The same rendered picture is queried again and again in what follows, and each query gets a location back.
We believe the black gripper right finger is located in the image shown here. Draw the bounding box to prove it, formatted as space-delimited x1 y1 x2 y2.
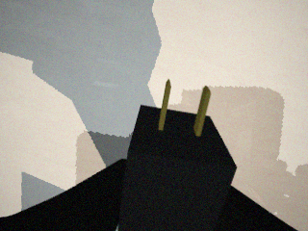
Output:
213 185 297 231

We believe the black two-prong plug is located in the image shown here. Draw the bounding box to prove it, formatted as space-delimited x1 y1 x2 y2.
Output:
118 78 238 231

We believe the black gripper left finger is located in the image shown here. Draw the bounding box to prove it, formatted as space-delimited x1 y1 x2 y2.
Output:
0 159 127 231

